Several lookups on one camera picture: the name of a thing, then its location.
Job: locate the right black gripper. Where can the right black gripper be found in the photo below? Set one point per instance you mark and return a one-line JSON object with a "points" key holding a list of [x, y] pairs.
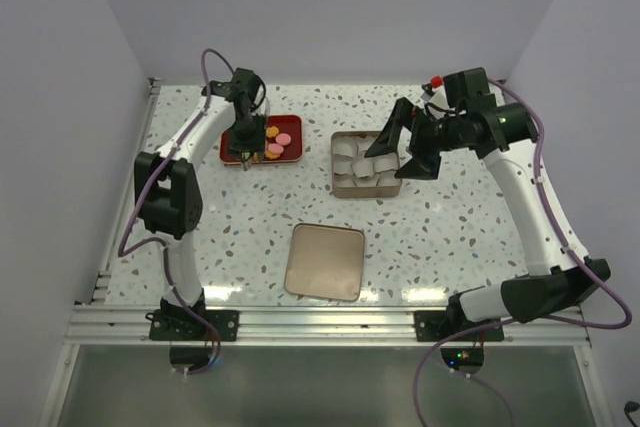
{"points": [[423, 164]]}

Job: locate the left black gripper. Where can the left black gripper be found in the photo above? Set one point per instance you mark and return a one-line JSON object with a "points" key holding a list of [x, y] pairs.
{"points": [[254, 145]]}

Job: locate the metal tongs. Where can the metal tongs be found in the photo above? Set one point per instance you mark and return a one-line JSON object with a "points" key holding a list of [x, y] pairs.
{"points": [[246, 160]]}

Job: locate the square cookie tin box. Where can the square cookie tin box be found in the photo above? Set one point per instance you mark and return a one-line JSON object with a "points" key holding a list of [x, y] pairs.
{"points": [[356, 177]]}

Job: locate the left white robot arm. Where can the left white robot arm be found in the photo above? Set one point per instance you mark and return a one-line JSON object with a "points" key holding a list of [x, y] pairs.
{"points": [[168, 198]]}

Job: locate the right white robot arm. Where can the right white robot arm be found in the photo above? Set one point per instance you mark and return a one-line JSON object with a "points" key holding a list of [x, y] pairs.
{"points": [[505, 138]]}

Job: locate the orange cookie top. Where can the orange cookie top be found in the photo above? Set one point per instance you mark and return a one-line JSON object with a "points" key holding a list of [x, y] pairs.
{"points": [[272, 132]]}

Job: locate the pink round cookie lower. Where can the pink round cookie lower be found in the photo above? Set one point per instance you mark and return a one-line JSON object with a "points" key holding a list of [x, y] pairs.
{"points": [[275, 149]]}

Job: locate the pink round cookie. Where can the pink round cookie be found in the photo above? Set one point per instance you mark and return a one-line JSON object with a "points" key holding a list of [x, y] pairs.
{"points": [[275, 149], [283, 139]]}

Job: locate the red rectangular tray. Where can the red rectangular tray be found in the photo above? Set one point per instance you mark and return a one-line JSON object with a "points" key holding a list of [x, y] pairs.
{"points": [[289, 124]]}

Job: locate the pink round cookie upper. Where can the pink round cookie upper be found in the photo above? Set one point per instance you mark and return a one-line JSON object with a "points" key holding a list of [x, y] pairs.
{"points": [[283, 139]]}

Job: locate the square tin lid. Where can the square tin lid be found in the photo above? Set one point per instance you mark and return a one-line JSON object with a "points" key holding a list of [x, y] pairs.
{"points": [[325, 262]]}

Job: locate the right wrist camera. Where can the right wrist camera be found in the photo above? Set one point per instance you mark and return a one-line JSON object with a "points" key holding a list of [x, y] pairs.
{"points": [[434, 93]]}

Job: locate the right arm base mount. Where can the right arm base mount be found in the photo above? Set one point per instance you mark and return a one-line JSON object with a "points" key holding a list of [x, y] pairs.
{"points": [[436, 325]]}

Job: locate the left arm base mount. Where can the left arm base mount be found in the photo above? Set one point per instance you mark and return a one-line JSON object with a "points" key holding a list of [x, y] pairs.
{"points": [[173, 323]]}

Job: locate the aluminium front rail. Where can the aluminium front rail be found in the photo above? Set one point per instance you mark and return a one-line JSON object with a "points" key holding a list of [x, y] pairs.
{"points": [[305, 326]]}

